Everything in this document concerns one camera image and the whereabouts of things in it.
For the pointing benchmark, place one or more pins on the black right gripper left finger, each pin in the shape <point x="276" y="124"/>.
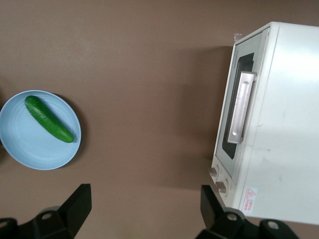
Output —
<point x="72" y="211"/>

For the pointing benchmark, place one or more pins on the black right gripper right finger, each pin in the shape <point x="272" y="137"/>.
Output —
<point x="214" y="214"/>

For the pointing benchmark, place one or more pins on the glass oven door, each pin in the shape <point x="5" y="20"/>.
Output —
<point x="246" y="46"/>

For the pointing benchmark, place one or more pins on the beige oven knob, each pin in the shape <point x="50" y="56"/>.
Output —
<point x="222" y="186"/>
<point x="214" y="172"/>

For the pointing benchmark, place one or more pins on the white toaster oven body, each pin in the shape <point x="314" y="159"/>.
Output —
<point x="286" y="124"/>

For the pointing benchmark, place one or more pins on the red warning sticker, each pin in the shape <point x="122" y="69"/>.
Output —
<point x="250" y="199"/>

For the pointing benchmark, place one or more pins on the light blue round plate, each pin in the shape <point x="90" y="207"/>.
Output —
<point x="27" y="142"/>

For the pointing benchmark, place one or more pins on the green cucumber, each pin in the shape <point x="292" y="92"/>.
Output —
<point x="47" y="119"/>

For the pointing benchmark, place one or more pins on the clear tape piece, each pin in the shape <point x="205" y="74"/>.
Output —
<point x="237" y="36"/>

